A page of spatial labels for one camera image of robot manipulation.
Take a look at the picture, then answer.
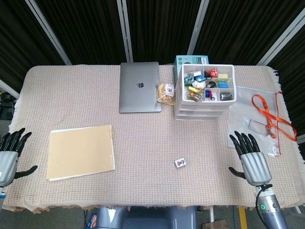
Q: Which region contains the brown snack packet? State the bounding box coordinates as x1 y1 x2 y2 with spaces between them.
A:
187 92 203 102

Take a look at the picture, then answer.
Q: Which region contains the white drawer organizer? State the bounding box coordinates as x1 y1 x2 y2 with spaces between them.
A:
174 63 237 122

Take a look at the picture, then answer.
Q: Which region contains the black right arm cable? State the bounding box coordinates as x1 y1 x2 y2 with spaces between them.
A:
255 184 273 212

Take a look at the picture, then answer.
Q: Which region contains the red triangular packet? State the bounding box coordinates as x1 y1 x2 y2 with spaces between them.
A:
206 68 219 79

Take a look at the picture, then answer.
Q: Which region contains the orange lanyard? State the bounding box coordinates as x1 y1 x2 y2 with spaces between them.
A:
252 94 298 141

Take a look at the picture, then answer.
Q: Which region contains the aluminium frame post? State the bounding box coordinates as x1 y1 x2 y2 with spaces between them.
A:
25 0 72 65
256 0 305 66
116 0 133 63
187 0 210 57

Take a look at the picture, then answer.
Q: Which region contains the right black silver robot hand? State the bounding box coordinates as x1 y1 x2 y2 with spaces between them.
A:
228 130 272 186

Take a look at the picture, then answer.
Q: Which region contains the pink woven tablecloth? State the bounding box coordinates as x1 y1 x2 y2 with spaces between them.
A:
9 64 305 213

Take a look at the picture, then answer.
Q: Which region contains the clear bag of snacks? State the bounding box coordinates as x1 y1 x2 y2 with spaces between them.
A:
156 83 176 105

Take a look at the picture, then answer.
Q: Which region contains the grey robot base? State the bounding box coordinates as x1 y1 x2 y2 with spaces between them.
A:
94 206 198 229

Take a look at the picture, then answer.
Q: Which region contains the clear mesh zip pouch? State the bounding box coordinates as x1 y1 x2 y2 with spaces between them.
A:
227 85 283 158

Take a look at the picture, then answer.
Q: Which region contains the grey closed laptop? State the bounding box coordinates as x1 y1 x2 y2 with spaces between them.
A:
119 62 162 114

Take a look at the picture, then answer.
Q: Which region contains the teal cardboard box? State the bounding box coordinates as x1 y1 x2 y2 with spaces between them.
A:
173 55 210 79

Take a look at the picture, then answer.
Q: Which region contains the tan spiral notebook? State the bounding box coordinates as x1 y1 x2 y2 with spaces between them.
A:
46 124 116 182

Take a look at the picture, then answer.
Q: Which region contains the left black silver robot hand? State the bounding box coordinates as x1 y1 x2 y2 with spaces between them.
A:
0 128 38 187

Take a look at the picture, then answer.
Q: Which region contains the clear badge holder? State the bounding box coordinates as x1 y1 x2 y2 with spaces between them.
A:
247 119 269 136

